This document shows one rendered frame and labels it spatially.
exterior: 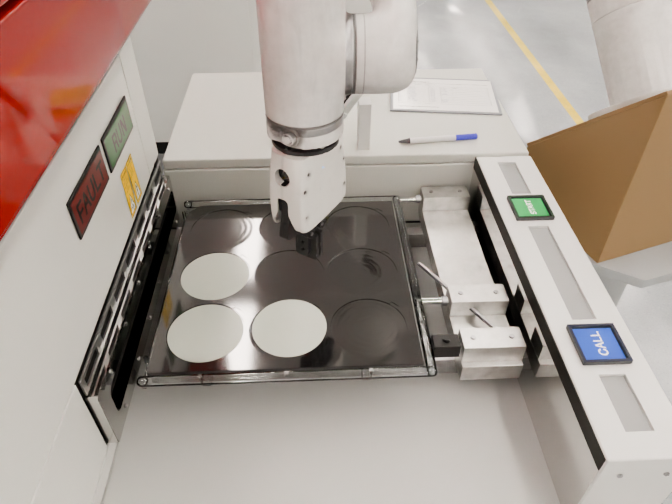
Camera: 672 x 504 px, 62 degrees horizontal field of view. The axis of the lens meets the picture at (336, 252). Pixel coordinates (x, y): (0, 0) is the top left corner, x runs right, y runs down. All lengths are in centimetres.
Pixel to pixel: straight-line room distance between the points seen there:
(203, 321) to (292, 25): 41
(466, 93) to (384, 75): 63
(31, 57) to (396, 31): 31
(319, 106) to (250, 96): 60
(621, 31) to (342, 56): 57
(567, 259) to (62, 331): 62
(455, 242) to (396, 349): 26
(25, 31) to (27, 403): 31
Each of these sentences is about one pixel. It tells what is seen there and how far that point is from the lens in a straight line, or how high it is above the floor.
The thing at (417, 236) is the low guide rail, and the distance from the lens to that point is 98.
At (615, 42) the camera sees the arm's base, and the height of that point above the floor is 114.
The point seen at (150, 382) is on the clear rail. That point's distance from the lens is 73.
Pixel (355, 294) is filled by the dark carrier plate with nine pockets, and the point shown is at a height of 90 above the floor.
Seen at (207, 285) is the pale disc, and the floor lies 90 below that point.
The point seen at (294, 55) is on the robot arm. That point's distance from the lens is 55.
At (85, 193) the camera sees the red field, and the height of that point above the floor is 111.
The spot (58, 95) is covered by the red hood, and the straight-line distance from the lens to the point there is 53.
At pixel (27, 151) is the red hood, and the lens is 47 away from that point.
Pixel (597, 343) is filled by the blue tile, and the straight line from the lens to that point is 72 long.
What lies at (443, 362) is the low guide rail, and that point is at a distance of 80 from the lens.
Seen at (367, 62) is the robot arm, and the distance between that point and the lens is 56.
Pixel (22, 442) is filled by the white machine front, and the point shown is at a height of 103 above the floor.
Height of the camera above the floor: 147
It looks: 41 degrees down
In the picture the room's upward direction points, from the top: straight up
